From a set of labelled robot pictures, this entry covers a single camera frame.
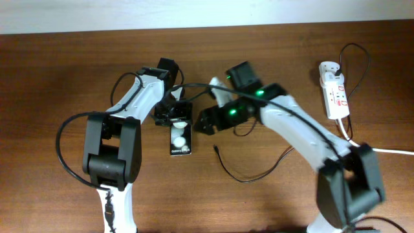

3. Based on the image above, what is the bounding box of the white charger adapter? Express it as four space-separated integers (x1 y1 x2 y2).
318 61 344 88

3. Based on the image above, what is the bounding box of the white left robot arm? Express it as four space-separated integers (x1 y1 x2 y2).
82 61 192 232

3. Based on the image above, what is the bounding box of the white power strip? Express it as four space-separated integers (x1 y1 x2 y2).
318 61 351 120

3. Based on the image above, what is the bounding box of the black charging cable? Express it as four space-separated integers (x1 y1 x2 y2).
213 42 371 184

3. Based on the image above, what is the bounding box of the white power strip cord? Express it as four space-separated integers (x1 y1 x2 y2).
336 118 414 156

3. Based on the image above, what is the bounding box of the black Galaxy flip phone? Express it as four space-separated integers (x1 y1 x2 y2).
170 121 192 157

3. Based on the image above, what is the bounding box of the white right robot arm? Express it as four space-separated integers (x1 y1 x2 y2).
194 61 386 232

